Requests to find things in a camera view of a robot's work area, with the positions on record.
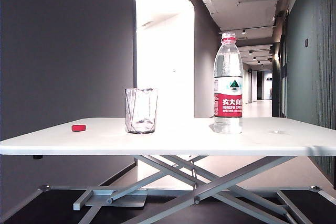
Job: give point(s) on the clear faceted glass cup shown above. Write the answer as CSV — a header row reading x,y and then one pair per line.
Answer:
x,y
141,119

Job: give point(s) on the grey ceiling conduit pipe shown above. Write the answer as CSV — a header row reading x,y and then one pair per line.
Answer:
x,y
257,0

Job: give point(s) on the clear red-label water bottle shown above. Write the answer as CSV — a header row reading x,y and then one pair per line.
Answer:
x,y
228,108

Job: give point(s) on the black knob under table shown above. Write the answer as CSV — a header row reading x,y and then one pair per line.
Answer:
x,y
37,157

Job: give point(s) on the grey scissor table frame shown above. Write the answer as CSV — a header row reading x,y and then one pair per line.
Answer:
x,y
210,190

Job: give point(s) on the red plastic bottle cap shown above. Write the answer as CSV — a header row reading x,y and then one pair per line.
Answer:
x,y
78,128

